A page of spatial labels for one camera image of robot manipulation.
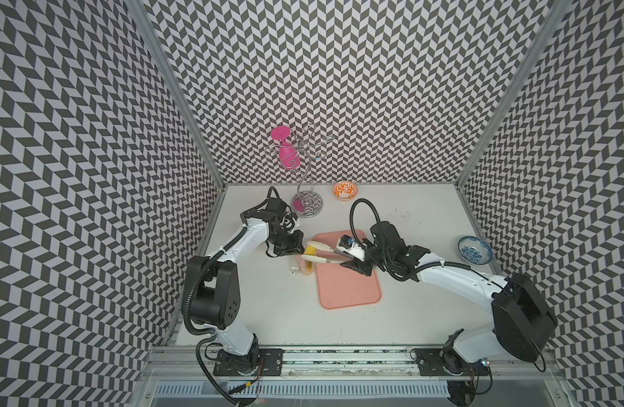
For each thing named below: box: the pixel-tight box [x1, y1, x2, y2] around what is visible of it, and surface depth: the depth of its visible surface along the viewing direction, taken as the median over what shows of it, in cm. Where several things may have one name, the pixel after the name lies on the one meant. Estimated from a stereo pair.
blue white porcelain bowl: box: [457, 235, 493, 266], surface depth 95 cm
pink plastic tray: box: [309, 228, 382, 310], surface depth 86 cm
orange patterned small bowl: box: [332, 181, 359, 201], surface depth 114 cm
